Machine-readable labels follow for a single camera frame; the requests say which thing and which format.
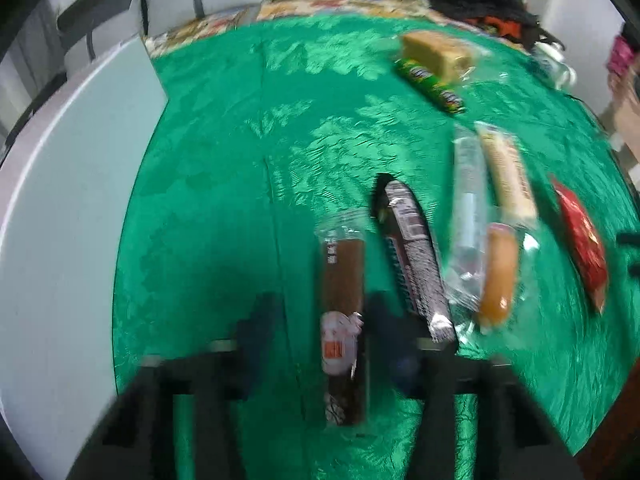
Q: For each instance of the clear pale blue packet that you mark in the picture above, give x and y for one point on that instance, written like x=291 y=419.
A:
x=467 y=210

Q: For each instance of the green floral cloth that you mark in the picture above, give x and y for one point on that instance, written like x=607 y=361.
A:
x=225 y=185

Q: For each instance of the orange bun packet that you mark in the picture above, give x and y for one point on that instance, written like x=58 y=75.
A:
x=497 y=280

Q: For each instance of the white cardboard box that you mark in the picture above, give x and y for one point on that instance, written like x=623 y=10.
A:
x=60 y=210

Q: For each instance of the white blue teapot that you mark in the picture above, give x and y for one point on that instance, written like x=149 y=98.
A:
x=555 y=66

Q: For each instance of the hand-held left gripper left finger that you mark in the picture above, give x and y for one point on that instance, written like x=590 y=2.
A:
x=255 y=335

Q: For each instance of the green candy tube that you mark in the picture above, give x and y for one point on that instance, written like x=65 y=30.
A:
x=430 y=87

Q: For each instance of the beige wafer packet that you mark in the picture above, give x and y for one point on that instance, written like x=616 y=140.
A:
x=505 y=175

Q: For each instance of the red snack packet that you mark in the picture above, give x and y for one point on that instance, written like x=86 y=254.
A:
x=582 y=240

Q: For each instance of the dark patterned snack packet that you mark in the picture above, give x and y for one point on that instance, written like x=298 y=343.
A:
x=415 y=265

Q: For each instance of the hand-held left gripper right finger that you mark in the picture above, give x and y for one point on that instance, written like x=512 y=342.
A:
x=395 y=350

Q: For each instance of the grey curtain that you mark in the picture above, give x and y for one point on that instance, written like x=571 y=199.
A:
x=25 y=75

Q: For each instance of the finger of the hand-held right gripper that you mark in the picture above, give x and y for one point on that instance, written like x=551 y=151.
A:
x=631 y=239

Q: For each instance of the sponge cake packet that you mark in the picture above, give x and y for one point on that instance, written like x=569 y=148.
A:
x=435 y=50

